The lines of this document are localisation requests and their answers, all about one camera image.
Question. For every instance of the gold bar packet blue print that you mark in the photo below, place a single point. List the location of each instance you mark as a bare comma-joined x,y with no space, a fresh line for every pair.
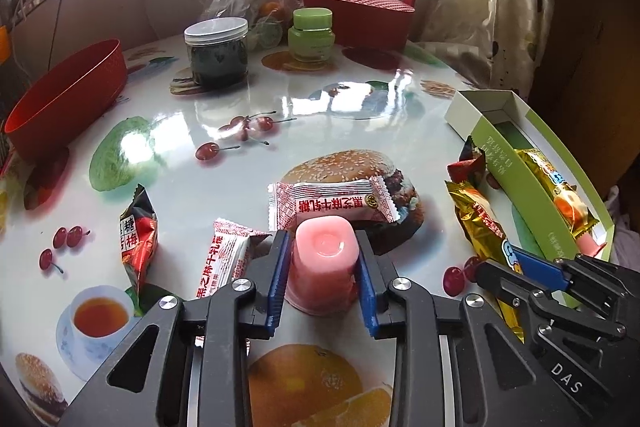
480,222
565,192

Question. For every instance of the food print tablecloth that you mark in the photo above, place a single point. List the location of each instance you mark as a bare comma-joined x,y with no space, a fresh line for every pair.
350,117

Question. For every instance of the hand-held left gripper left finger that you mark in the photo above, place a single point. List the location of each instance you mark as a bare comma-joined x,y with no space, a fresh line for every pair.
277,287

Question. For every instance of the red oval bowl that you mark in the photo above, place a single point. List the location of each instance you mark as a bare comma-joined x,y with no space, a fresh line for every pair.
65,102

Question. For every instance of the grey cloth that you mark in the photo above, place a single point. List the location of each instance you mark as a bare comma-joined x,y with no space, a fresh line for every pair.
625,222

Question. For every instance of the cream patterned curtain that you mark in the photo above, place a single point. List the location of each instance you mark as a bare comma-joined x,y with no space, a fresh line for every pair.
490,7

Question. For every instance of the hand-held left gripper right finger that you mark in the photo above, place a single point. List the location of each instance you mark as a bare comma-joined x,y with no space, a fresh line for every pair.
367,292

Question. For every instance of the green jar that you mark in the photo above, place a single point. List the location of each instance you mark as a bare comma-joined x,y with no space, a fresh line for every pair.
310,37

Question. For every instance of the red black candy packet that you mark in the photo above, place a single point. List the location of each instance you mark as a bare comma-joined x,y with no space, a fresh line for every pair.
140,237

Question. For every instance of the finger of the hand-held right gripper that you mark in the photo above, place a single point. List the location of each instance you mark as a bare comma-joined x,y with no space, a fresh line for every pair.
502,282
542,269

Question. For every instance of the red white nougat packet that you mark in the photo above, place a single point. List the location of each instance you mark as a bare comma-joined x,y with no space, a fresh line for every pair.
335,202
225,257

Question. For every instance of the small dark red packet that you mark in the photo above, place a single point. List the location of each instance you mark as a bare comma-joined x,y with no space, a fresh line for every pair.
467,167

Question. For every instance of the pink jelly cup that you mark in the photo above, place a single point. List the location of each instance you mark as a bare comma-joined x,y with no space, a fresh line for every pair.
592,249
325,267

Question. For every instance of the green white cardboard box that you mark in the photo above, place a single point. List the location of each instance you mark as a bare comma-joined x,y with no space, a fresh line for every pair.
500,142

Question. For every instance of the brown wooden cabinet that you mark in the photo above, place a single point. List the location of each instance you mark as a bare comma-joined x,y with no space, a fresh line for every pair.
585,57

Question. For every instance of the clear jar dark contents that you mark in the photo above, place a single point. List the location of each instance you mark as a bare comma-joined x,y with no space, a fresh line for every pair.
217,57

